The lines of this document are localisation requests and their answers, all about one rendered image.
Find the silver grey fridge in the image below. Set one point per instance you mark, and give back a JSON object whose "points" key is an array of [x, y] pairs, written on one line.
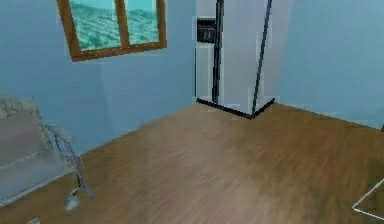
{"points": [[240, 60]]}

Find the brown framed window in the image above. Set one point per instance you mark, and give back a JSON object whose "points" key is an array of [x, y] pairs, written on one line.
{"points": [[122, 26]]}

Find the grey bed on metal frame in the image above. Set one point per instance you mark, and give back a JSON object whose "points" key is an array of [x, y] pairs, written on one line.
{"points": [[23, 150]]}

